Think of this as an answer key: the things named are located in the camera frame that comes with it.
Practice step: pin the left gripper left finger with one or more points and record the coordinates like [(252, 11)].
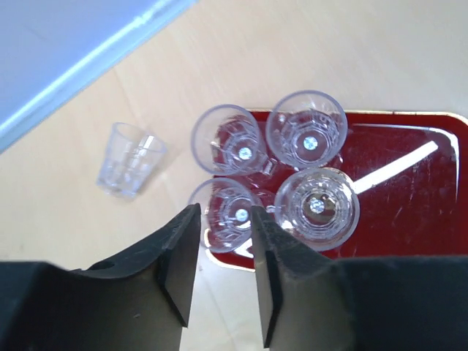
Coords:
[(137, 299)]

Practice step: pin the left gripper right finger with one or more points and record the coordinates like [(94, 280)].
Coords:
[(310, 302)]

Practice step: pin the clear glass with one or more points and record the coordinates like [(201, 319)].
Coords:
[(227, 141), (131, 155), (318, 207), (306, 128), (225, 213)]

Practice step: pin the red rectangular tray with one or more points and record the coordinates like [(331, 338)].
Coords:
[(409, 172)]

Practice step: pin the aluminium table frame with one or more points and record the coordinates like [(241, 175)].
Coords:
[(51, 50)]

